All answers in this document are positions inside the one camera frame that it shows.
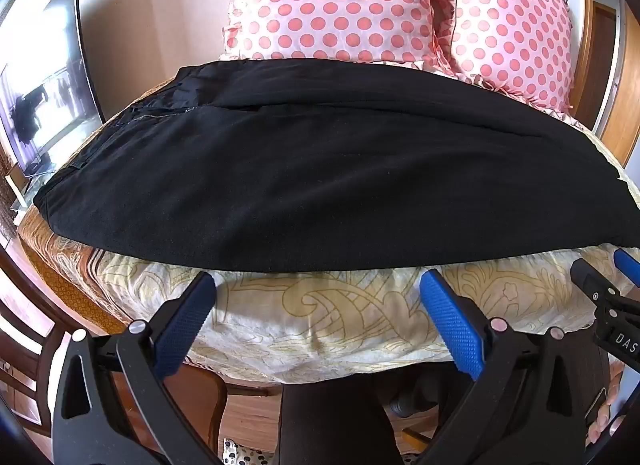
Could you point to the glass television stand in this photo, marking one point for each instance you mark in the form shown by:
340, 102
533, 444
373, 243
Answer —
17, 195

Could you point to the black pants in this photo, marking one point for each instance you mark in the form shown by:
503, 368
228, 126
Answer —
320, 170

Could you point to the wooden headboard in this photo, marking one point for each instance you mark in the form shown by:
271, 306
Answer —
607, 95

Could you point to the dark wooden chair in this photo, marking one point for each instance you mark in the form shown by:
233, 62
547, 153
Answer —
25, 335

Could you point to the brown wooden stool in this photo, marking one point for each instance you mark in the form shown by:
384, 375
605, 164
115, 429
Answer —
200, 395

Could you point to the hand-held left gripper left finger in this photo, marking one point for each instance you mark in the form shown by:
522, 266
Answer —
185, 325

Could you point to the person's right hand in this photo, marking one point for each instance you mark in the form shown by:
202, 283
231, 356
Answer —
601, 420

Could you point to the person's black-clad leg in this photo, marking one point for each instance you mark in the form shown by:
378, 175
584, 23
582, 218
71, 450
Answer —
330, 420

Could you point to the flat screen television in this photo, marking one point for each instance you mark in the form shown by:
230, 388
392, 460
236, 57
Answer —
55, 95

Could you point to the pink polka dot pillow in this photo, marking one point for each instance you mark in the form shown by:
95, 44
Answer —
510, 30
330, 0

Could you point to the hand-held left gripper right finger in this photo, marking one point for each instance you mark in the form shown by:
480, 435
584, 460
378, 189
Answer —
450, 320

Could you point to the polka dot slipper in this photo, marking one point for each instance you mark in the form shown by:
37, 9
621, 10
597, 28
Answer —
245, 455

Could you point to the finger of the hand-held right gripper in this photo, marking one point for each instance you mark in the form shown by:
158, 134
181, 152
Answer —
629, 267
592, 282

